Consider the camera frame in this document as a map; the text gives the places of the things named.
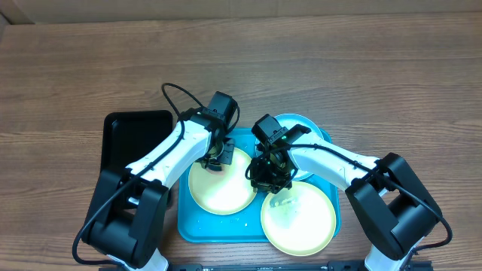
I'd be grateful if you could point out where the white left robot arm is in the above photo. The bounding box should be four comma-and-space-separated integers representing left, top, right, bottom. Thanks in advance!
72, 92, 239, 270

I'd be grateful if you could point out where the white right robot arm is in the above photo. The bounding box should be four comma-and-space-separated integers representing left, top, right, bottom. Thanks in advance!
246, 114, 447, 270

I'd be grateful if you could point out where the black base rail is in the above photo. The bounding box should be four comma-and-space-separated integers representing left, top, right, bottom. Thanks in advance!
165, 259, 433, 271

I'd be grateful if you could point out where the black rectangular plastic tray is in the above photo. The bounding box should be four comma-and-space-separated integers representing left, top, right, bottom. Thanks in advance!
100, 110, 173, 186

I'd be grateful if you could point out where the yellow plate near front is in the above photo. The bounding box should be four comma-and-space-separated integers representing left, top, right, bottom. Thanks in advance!
261, 181, 337, 257

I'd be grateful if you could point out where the yellow plate with scribble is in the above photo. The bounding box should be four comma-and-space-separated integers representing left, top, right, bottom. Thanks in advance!
188, 148, 257, 215

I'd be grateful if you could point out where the light blue plate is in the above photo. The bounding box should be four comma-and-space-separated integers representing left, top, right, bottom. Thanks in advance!
255, 114, 331, 181

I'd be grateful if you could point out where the orange and green sponge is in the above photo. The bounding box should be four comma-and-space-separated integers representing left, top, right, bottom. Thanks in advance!
206, 163, 224, 175

